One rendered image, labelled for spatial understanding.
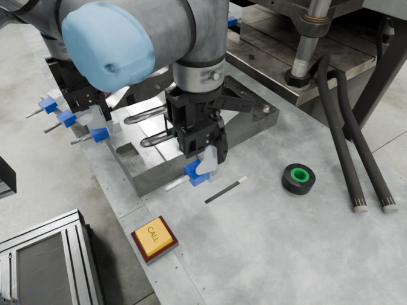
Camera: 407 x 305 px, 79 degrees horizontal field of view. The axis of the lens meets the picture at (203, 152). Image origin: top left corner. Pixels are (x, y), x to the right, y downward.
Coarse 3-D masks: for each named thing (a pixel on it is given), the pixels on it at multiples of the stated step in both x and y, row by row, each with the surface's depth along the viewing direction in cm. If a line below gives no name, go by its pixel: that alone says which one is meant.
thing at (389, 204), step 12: (348, 120) 74; (360, 132) 72; (360, 144) 70; (360, 156) 69; (372, 156) 67; (372, 168) 65; (372, 180) 65; (384, 180) 63; (384, 192) 62; (384, 204) 61
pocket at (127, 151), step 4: (128, 144) 66; (132, 144) 65; (120, 148) 65; (124, 148) 66; (128, 148) 66; (132, 148) 67; (116, 152) 65; (120, 152) 66; (124, 152) 67; (128, 152) 67; (132, 152) 67; (136, 152) 66; (120, 156) 64; (124, 156) 66; (128, 156) 66; (132, 156) 66
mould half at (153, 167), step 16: (224, 80) 91; (160, 96) 80; (256, 96) 84; (112, 112) 74; (128, 112) 74; (224, 112) 68; (240, 112) 67; (256, 112) 78; (272, 112) 78; (128, 128) 69; (144, 128) 69; (160, 128) 70; (240, 128) 72; (256, 128) 78; (112, 144) 65; (160, 144) 65; (176, 144) 66; (128, 160) 61; (144, 160) 61; (160, 160) 61; (176, 160) 64; (192, 160) 68; (128, 176) 64; (144, 176) 60; (160, 176) 64; (176, 176) 68; (144, 192) 64
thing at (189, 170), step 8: (200, 152) 54; (200, 160) 54; (184, 168) 53; (192, 168) 52; (184, 176) 52; (192, 176) 51; (200, 176) 51; (208, 176) 53; (216, 176) 55; (176, 184) 51; (192, 184) 53
